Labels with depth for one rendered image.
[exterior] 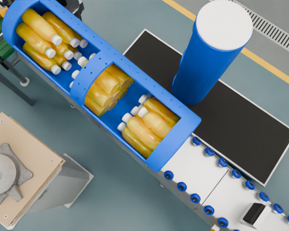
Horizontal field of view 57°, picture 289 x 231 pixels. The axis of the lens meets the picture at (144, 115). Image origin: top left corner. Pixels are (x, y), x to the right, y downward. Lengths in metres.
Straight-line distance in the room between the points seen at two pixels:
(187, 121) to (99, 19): 1.83
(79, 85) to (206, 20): 0.71
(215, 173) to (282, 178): 1.23
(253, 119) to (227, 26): 1.04
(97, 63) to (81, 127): 1.27
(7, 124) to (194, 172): 0.83
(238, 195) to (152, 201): 0.99
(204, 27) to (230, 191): 0.78
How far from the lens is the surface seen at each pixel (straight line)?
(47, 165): 1.17
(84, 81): 1.04
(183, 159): 1.27
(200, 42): 1.39
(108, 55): 1.07
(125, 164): 2.17
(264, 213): 1.20
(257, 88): 2.55
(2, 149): 1.21
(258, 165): 2.23
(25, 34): 1.30
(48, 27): 1.23
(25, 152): 1.20
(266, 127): 2.31
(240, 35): 1.42
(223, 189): 1.30
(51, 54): 1.25
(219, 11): 1.46
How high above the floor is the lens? 2.17
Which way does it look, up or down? 75 degrees down
